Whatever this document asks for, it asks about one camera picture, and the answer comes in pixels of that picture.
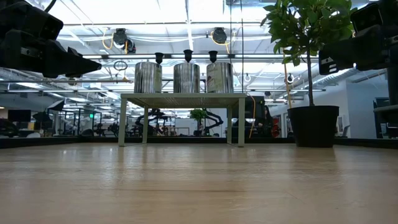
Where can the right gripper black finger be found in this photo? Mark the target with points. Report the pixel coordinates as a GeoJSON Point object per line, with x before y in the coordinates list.
{"type": "Point", "coordinates": [339, 57]}

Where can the person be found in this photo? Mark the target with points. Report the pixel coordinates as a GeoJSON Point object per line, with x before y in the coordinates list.
{"type": "Point", "coordinates": [266, 121]}

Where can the green perforated metal shelf riser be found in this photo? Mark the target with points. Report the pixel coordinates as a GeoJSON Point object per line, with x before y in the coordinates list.
{"type": "Point", "coordinates": [183, 99]}

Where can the black plant pot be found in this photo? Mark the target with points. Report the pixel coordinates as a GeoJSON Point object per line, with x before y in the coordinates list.
{"type": "Point", "coordinates": [313, 126]}

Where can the black candle stick holder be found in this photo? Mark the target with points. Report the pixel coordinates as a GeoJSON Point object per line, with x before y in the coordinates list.
{"type": "Point", "coordinates": [213, 56]}
{"type": "Point", "coordinates": [159, 58]}
{"type": "Point", "coordinates": [187, 55]}

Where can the small background plant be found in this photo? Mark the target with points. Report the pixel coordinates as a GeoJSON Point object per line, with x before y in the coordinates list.
{"type": "Point", "coordinates": [198, 114]}

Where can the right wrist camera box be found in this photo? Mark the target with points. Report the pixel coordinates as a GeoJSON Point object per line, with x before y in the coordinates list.
{"type": "Point", "coordinates": [367, 17]}

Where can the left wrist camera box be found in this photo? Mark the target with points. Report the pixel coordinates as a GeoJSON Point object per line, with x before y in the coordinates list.
{"type": "Point", "coordinates": [31, 18]}

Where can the background black robot arm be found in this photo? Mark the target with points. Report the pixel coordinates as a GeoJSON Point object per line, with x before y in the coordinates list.
{"type": "Point", "coordinates": [152, 119]}
{"type": "Point", "coordinates": [214, 119]}

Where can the glass candle jar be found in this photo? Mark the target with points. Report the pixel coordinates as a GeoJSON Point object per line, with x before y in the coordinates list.
{"type": "Point", "coordinates": [219, 77]}
{"type": "Point", "coordinates": [186, 78]}
{"type": "Point", "coordinates": [148, 77]}

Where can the dark background monitor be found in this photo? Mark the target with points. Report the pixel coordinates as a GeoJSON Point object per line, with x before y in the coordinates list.
{"type": "Point", "coordinates": [18, 115]}

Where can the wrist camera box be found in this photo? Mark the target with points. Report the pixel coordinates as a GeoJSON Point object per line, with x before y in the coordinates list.
{"type": "Point", "coordinates": [31, 18]}
{"type": "Point", "coordinates": [367, 17]}

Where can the green leafy plant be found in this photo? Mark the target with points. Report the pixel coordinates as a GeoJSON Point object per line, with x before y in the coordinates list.
{"type": "Point", "coordinates": [304, 25]}

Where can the black aluminium frame cross rail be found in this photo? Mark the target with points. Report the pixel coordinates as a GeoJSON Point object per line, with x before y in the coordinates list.
{"type": "Point", "coordinates": [62, 142]}

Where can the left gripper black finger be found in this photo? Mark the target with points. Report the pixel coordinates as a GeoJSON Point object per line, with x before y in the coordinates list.
{"type": "Point", "coordinates": [71, 65]}
{"type": "Point", "coordinates": [74, 52]}

